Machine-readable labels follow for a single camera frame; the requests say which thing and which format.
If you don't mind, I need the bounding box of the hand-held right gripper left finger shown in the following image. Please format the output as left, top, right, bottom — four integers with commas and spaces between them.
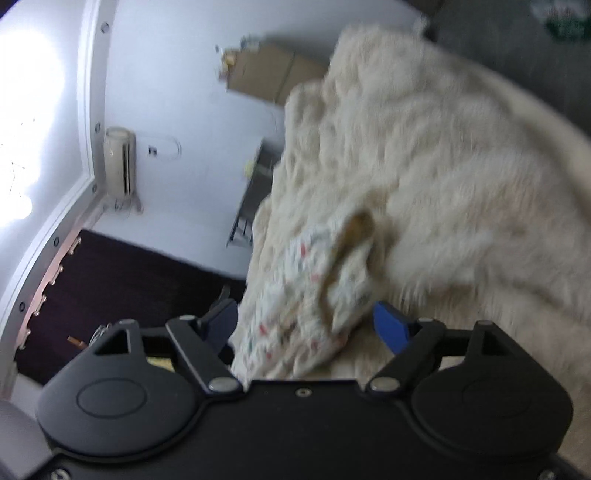
91, 298, 244, 398

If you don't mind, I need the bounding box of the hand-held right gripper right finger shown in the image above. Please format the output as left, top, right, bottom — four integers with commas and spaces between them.
365, 301, 527, 398

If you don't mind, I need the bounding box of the cream cartoon print garment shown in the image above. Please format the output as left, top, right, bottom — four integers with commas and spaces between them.
228, 208, 393, 381

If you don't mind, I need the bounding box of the bunch of white clothes hangers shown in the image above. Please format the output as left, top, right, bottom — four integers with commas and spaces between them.
85, 323, 114, 347

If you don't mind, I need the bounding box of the dark curtain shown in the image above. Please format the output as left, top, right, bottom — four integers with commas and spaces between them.
14, 228, 247, 386

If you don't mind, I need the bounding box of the cream fluffy blanket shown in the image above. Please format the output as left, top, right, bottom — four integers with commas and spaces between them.
245, 23, 591, 384

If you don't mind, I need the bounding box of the white air conditioner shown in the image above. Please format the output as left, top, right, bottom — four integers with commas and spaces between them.
102, 127, 138, 197

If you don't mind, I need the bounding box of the beige small fridge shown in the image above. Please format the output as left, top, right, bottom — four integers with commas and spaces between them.
226, 39, 331, 107

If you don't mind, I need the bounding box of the green pack of water bottles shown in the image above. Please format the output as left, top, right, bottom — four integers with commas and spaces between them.
531, 0, 588, 43

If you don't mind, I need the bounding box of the grey metal-frame desk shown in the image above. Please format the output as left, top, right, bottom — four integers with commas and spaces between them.
226, 138, 284, 250

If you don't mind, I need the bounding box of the curtain rail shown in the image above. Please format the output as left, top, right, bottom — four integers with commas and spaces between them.
14, 228, 84, 354

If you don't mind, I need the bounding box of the white looped cable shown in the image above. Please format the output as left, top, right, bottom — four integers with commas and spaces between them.
136, 133, 183, 162

